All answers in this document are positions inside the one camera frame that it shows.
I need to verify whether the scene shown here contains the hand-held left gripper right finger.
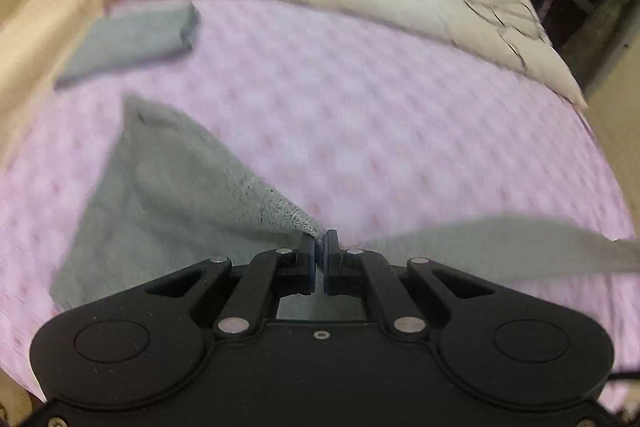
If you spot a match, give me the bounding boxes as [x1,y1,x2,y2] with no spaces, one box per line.
[324,231,497,338]

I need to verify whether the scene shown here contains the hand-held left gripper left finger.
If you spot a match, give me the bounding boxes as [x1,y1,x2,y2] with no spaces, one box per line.
[145,239,317,339]

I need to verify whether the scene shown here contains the pink patterned bed sheet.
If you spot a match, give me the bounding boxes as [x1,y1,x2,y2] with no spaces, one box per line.
[0,0,640,418]

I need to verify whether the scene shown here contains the folded blue-grey cloth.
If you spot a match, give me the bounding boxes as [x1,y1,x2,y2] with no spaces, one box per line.
[54,2,201,90]

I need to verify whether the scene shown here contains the beige pillow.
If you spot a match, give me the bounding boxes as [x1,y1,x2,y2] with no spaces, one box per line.
[0,0,109,168]

